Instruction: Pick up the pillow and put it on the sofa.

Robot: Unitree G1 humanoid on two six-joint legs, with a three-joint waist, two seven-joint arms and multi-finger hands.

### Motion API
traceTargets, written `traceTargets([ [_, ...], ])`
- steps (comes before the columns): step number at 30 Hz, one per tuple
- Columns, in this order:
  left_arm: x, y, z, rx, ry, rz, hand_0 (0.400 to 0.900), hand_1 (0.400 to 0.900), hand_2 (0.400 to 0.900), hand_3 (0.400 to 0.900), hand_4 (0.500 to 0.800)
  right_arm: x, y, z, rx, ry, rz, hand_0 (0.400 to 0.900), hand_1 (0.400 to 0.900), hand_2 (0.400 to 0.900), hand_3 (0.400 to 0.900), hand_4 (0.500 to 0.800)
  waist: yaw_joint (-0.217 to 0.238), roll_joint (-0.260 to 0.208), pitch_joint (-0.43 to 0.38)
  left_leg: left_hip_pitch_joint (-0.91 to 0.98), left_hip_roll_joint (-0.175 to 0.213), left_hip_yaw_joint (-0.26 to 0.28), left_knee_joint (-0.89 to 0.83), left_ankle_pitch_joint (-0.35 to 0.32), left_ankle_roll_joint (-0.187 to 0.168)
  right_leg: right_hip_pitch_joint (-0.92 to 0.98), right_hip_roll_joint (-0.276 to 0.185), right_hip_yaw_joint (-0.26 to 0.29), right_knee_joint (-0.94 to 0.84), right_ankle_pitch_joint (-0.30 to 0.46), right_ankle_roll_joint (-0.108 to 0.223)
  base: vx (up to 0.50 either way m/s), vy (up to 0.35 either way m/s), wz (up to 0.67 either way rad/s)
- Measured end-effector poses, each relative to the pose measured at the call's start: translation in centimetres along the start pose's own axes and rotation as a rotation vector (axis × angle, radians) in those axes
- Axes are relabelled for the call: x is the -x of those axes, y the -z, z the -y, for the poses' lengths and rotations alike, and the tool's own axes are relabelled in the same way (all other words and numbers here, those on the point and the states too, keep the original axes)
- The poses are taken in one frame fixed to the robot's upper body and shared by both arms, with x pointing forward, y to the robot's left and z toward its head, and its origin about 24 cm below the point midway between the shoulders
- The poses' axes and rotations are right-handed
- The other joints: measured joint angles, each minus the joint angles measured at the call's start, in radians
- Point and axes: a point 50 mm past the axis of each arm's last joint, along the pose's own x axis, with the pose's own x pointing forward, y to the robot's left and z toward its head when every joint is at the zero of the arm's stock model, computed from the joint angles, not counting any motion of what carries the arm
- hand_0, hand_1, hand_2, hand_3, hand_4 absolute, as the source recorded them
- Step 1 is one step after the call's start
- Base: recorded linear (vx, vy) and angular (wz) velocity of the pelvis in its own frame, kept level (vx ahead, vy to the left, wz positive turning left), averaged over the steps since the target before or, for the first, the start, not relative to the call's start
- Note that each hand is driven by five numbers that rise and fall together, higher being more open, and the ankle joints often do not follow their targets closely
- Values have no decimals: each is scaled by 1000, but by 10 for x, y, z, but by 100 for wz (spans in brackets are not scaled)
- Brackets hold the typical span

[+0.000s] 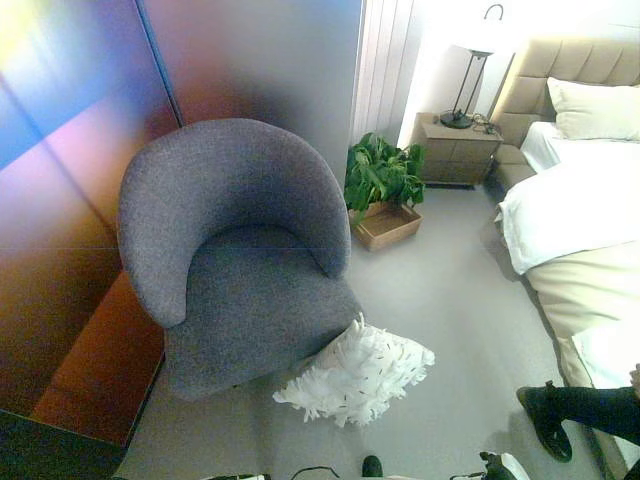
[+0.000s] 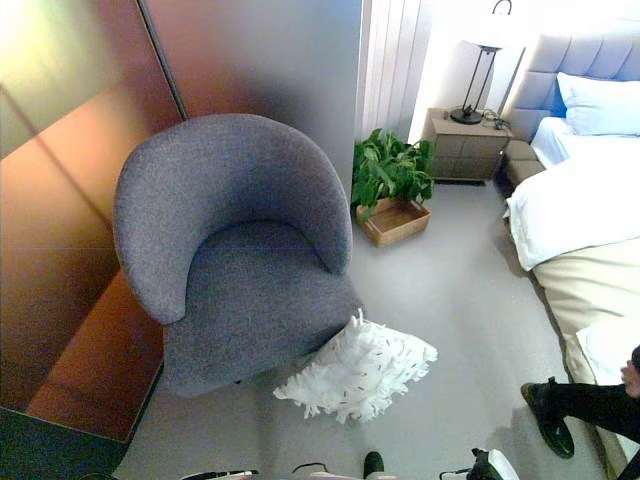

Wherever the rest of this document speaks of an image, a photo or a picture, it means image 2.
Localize white bed duvet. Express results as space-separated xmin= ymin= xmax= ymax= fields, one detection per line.
xmin=502 ymin=116 xmax=640 ymax=273

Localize grey fabric tub armchair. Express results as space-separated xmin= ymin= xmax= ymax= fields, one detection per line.
xmin=112 ymin=113 xmax=366 ymax=399

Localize bystander bare hand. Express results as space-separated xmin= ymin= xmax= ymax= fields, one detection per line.
xmin=619 ymin=344 xmax=640 ymax=399

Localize robot right hand black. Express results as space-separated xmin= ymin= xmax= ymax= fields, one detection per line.
xmin=439 ymin=447 xmax=522 ymax=480

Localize green leafy potted plant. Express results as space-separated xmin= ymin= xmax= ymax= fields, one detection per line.
xmin=351 ymin=128 xmax=437 ymax=225

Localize dark upholstered bed frame side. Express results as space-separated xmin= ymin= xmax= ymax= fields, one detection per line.
xmin=493 ymin=138 xmax=547 ymax=197

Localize wooden planter box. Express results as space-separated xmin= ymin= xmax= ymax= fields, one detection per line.
xmin=355 ymin=195 xmax=433 ymax=248

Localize robot left hand black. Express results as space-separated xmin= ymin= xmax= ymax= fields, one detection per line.
xmin=203 ymin=468 xmax=260 ymax=480

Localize beige bedside nightstand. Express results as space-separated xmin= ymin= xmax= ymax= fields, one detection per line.
xmin=425 ymin=107 xmax=513 ymax=182

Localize black table lamp white shade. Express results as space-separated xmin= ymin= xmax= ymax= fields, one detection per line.
xmin=449 ymin=39 xmax=527 ymax=125

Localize black bystander shoe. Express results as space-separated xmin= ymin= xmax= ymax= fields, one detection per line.
xmin=519 ymin=376 xmax=576 ymax=460

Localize dark grey rounded ledge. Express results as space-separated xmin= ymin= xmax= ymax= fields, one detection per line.
xmin=0 ymin=405 xmax=129 ymax=480

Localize beige bed base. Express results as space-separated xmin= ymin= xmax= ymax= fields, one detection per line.
xmin=529 ymin=237 xmax=640 ymax=386

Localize bystander leg black trousers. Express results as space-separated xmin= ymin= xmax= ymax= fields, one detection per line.
xmin=547 ymin=378 xmax=640 ymax=443

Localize white bed pillow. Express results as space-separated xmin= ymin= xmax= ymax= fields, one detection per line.
xmin=555 ymin=71 xmax=640 ymax=138

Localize white fringed throw pillow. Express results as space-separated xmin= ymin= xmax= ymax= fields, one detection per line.
xmin=272 ymin=308 xmax=439 ymax=425

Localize grey tufted bed headboard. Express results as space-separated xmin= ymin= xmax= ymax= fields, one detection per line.
xmin=503 ymin=30 xmax=640 ymax=143

